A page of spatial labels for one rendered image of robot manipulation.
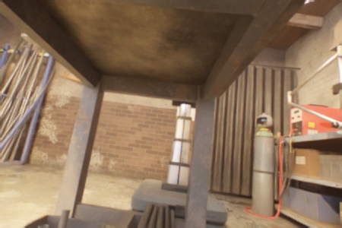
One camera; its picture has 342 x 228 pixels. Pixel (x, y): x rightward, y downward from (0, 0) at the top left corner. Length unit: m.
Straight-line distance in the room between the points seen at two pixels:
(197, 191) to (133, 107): 2.82
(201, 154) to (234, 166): 2.32
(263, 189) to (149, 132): 1.98
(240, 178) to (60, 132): 3.19
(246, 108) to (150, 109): 1.64
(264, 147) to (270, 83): 1.49
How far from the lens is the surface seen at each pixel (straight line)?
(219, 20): 0.56
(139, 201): 1.07
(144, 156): 3.40
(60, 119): 3.98
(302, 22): 3.72
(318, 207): 2.16
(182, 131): 1.32
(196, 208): 0.90
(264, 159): 2.37
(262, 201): 2.39
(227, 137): 3.15
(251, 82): 3.46
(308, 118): 2.65
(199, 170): 0.87
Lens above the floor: 0.48
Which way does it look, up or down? 12 degrees up
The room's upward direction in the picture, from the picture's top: 8 degrees clockwise
